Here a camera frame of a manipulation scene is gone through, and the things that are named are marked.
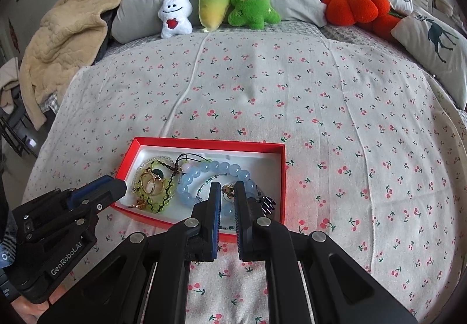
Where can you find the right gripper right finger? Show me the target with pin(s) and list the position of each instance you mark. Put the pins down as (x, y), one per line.
(262, 239)

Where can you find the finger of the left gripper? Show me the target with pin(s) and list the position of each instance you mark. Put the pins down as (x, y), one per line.
(87, 193)
(105, 196)

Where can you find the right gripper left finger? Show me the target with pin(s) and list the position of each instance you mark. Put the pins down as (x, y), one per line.
(194, 239)

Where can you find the black hair claw clip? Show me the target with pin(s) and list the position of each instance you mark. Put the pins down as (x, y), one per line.
(267, 205)

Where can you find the small gold earring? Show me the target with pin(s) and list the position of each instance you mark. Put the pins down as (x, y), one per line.
(140, 204)

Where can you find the person's left hand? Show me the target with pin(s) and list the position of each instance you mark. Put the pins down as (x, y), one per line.
(30, 312)

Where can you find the red OnePlus box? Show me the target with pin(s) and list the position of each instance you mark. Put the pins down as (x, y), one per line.
(174, 174)

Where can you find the cherry print bed sheet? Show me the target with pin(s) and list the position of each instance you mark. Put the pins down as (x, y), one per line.
(375, 148)

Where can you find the beige quilted blanket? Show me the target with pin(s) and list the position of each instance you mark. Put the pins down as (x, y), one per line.
(69, 38)

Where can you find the white bunny plush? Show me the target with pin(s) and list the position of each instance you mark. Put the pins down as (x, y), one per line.
(174, 15)

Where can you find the yellow green radish plush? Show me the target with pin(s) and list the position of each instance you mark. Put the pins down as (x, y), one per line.
(212, 13)

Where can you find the green tree plush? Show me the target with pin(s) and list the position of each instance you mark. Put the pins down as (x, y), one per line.
(253, 14)

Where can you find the orange pumpkin plush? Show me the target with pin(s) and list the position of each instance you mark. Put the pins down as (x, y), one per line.
(375, 16)

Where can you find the deer print pillow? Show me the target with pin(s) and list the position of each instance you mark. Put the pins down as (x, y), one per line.
(439, 48)

